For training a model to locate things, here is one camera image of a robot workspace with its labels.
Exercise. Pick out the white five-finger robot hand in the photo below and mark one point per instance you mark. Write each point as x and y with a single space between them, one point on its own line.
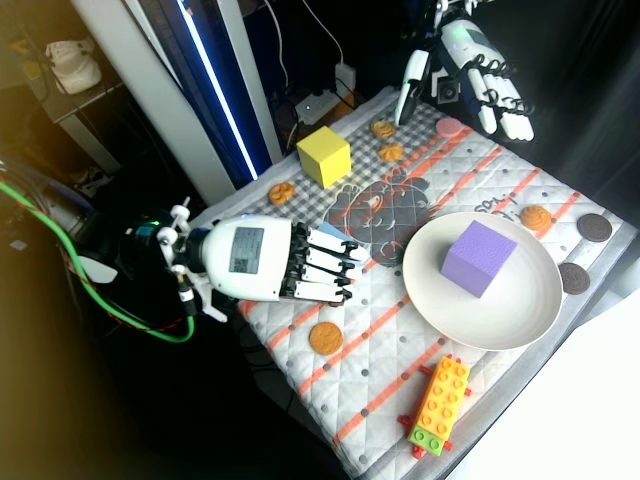
245 255
470 45

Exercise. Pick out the purple foam cube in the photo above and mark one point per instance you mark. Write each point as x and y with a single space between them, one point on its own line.
475 260

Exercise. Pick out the yellow foam cube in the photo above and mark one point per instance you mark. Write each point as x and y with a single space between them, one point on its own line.
325 155

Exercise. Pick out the white round plate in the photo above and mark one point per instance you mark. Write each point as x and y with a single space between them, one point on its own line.
505 315

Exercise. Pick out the pretzel shaped butter cookie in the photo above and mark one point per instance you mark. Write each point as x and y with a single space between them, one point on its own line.
281 194

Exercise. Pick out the pink round cookie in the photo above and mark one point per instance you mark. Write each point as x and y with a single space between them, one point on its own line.
448 126

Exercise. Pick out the round flat biscuit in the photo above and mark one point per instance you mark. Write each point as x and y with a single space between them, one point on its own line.
326 338

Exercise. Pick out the white power adapter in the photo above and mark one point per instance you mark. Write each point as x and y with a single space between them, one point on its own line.
345 76

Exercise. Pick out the flower shaped butter cookie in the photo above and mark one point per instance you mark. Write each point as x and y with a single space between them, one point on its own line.
390 151

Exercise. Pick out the white power strip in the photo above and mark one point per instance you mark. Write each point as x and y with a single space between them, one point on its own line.
320 106

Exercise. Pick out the grey quilt with bear print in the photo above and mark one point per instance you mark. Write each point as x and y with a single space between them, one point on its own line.
390 350

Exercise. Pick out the swirl butter cookie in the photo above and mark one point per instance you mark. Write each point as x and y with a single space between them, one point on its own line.
536 218

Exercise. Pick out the white robot body column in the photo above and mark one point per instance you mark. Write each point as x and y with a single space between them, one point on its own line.
150 90

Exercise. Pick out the grey metal shelf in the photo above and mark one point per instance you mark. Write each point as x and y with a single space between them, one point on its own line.
85 107

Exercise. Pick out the chocolate sandwich cookie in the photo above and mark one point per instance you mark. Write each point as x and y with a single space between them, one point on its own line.
594 226
575 278

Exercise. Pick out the orange green red brick toy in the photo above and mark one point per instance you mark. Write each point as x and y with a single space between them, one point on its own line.
442 400

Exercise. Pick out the white shoe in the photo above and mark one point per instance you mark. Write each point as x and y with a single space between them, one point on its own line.
75 67

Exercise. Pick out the black square camera box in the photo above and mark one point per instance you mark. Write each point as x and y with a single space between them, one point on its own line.
447 90

